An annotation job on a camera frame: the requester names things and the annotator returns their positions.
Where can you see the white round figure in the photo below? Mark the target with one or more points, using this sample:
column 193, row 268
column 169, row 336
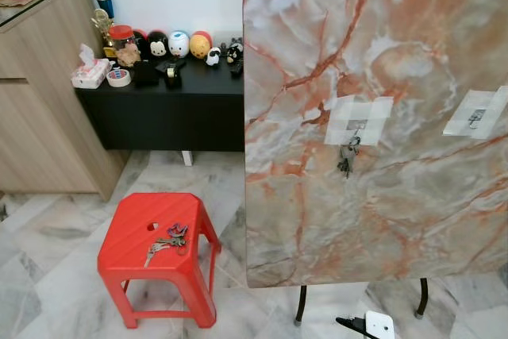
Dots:
column 179, row 43

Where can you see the pink tissue box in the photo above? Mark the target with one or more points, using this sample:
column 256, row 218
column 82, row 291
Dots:
column 87, row 75

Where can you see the marble pattern folding table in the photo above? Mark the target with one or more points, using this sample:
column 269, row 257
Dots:
column 397, row 212

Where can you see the light wood cabinet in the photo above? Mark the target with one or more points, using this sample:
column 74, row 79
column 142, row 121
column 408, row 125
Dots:
column 48, row 117

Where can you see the black low cabinet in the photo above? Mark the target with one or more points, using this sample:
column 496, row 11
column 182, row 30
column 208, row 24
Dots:
column 167, row 117

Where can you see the dark hanging key bunch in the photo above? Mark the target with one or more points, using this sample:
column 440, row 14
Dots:
column 347, row 160

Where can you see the small panda figure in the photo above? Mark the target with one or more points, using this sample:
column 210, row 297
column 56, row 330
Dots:
column 213, row 57

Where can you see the red plastic stool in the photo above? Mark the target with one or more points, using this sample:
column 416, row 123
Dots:
column 143, row 236

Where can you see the taped metal hook patch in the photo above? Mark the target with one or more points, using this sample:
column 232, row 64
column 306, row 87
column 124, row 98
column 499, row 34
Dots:
column 476, row 113
column 373, row 113

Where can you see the black tape dispenser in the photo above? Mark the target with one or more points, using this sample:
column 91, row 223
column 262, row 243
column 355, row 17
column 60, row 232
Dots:
column 151, row 73

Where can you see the orange round figure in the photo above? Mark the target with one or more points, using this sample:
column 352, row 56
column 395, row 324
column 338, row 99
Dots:
column 200, row 45

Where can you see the white tape roll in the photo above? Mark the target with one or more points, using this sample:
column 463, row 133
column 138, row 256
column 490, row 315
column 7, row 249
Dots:
column 119, row 78

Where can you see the small black figurine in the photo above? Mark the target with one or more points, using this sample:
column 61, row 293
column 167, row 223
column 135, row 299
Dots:
column 234, row 55

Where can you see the red lid clear jar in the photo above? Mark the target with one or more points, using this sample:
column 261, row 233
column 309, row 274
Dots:
column 121, row 41

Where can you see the black mouse figure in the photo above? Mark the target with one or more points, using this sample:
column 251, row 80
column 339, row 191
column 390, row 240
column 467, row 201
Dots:
column 158, row 45

